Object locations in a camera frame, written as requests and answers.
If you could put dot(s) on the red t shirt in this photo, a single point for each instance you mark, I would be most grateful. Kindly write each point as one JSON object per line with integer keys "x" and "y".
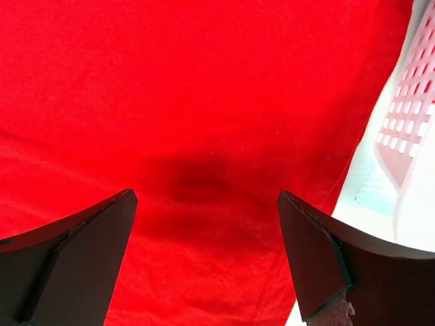
{"x": 207, "y": 110}

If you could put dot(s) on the white plastic basket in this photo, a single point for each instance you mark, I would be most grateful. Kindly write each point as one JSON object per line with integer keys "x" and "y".
{"x": 405, "y": 143}

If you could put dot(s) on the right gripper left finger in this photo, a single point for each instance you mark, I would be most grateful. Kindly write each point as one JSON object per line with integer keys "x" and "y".
{"x": 65, "y": 272}

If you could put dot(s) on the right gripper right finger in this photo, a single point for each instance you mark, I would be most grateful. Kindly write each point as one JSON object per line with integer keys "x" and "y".
{"x": 344, "y": 276}

